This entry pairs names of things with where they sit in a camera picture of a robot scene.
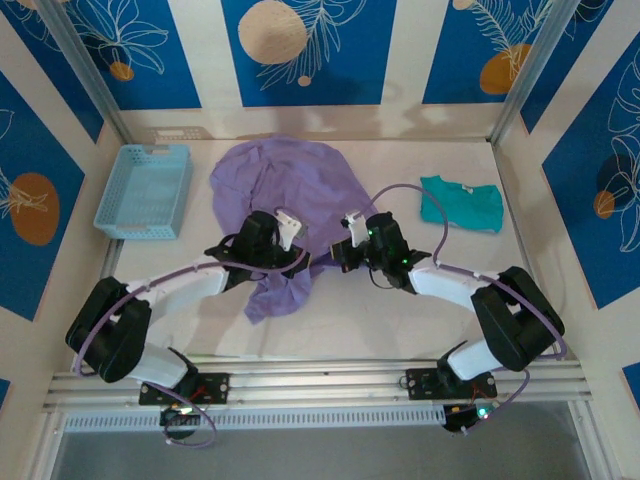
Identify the purple t-shirt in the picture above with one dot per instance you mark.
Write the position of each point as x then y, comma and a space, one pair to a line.
300, 180

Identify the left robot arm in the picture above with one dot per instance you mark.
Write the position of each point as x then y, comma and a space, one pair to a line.
170, 292

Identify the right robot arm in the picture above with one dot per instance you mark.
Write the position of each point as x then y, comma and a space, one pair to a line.
440, 285

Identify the teal folded t-shirt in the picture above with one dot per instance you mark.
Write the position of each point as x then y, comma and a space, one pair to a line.
465, 205

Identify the light blue plastic basket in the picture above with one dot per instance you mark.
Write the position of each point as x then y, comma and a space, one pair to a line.
145, 190

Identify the aluminium mounting rail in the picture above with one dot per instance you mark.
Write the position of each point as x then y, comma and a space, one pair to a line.
320, 385

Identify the perforated metal bracket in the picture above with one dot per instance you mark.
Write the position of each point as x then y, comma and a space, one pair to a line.
175, 133

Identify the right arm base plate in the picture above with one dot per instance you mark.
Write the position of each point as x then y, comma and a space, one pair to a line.
420, 382

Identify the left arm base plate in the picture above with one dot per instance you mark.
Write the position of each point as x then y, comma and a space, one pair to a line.
215, 387

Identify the aluminium frame post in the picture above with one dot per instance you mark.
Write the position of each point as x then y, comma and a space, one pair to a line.
535, 60
85, 60

